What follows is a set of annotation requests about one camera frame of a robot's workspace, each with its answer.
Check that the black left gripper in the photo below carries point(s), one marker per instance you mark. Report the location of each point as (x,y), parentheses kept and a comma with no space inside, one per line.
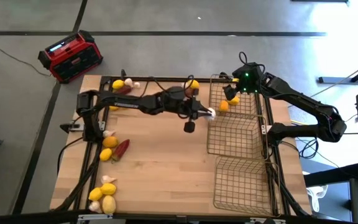
(179,101)

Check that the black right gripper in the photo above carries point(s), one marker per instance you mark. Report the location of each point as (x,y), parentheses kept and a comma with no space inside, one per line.
(249,81)

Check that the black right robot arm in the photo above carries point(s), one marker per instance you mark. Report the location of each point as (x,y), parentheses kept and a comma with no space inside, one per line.
(297,99)

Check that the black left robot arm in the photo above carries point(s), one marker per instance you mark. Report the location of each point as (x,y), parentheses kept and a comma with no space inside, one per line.
(148,104)

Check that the black table clamp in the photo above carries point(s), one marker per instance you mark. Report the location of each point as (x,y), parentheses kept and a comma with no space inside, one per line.
(224,75)
(68,127)
(123,73)

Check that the black desk leg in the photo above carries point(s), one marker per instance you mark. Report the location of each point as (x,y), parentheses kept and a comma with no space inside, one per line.
(337,80)

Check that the bright red chili pepper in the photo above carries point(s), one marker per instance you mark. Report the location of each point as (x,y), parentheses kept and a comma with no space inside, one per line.
(121,149)

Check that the black beam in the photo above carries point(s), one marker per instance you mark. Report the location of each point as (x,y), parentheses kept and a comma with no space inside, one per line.
(331,175)

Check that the white plastic loop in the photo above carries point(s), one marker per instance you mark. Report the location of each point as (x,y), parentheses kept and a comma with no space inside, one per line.
(320,188)

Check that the red and black jobsite radio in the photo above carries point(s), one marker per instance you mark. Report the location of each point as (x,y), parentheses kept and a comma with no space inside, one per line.
(73,59)

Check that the black rig crossbar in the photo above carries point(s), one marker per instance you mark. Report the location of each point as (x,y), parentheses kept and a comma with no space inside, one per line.
(42,219)

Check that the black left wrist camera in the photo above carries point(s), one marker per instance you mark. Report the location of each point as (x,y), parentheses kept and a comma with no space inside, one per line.
(189,127)

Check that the black aluminium table frame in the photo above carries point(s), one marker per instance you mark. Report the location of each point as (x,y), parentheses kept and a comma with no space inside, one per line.
(163,79)

